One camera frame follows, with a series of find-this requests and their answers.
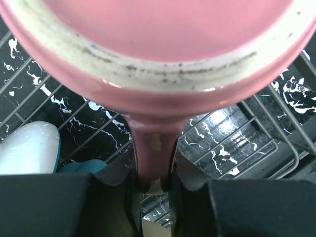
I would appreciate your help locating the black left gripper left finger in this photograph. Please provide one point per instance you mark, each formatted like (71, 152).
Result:
(105, 204)

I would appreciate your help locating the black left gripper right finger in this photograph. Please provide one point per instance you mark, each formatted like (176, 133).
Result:
(201, 206)

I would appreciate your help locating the teal scalloped plate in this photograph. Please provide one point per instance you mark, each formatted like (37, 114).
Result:
(90, 166)

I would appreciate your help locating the white watermelon pattern plate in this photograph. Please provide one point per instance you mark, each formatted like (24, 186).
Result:
(31, 149)

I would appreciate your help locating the pink ceramic mug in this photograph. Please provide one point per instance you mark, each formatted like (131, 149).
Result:
(161, 62)

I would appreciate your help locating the orange bird pattern plate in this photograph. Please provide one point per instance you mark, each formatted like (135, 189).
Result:
(152, 229)

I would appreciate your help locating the black wire dish rack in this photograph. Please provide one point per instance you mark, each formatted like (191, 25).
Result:
(264, 136)

